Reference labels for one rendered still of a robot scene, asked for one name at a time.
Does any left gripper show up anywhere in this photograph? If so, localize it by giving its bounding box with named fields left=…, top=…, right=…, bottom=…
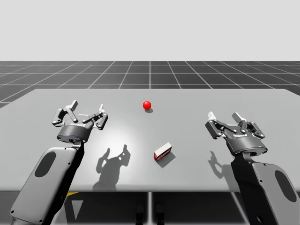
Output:
left=51, top=100, right=109, bottom=144

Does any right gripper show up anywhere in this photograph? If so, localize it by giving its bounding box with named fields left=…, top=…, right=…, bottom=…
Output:
left=205, top=111, right=268, bottom=157

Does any red and white carton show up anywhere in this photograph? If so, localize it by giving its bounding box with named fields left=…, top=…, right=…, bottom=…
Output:
left=153, top=142, right=173, bottom=162

